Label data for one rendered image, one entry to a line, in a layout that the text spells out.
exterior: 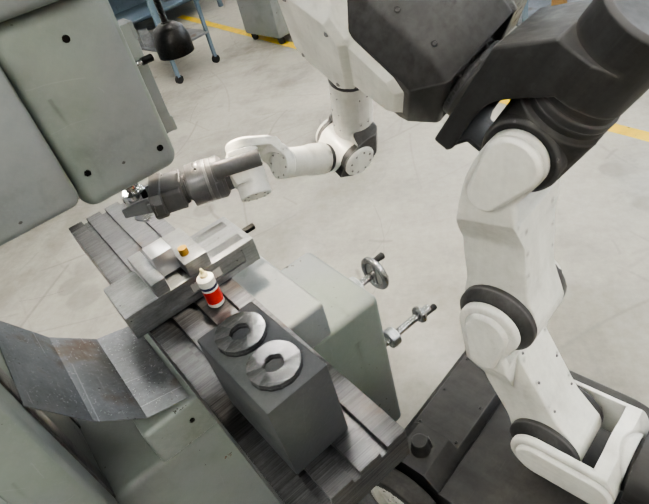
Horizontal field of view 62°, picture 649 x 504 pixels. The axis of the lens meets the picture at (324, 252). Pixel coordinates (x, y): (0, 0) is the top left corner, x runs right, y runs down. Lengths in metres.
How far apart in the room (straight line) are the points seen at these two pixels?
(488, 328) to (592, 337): 1.39
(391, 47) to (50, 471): 0.90
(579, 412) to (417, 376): 1.05
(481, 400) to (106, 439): 0.91
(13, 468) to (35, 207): 0.44
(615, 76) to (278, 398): 0.60
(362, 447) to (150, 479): 0.57
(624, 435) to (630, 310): 1.28
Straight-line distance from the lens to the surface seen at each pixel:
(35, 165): 0.96
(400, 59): 0.74
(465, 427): 1.38
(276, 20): 5.57
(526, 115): 0.74
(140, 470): 1.38
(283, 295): 1.38
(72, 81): 0.96
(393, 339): 1.64
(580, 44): 0.70
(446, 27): 0.74
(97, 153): 1.00
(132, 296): 1.34
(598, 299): 2.48
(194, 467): 1.42
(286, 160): 1.16
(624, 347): 2.33
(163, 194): 1.11
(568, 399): 1.22
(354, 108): 1.16
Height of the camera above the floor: 1.78
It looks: 39 degrees down
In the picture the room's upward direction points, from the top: 16 degrees counter-clockwise
